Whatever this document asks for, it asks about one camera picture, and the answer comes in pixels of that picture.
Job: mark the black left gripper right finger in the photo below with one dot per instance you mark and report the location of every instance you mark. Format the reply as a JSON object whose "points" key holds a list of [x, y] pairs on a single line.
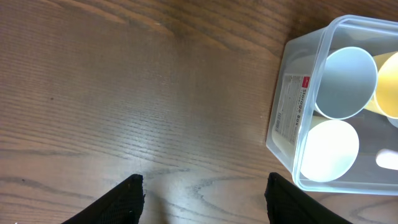
{"points": [[287, 204]]}

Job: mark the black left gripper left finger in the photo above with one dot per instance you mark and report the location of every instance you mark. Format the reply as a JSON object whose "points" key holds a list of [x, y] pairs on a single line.
{"points": [[122, 204]]}

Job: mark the white plastic cup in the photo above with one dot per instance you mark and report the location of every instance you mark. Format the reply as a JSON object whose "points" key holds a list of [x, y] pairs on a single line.
{"points": [[331, 149]]}

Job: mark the grey plastic cup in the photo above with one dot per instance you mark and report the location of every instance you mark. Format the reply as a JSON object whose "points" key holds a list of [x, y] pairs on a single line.
{"points": [[348, 83]]}

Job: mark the yellow plastic cup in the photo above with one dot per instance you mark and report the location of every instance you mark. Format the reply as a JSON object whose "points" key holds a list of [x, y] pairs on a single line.
{"points": [[384, 100]]}

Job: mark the clear plastic storage container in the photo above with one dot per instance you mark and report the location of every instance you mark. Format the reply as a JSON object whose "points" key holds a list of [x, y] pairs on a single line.
{"points": [[303, 63]]}

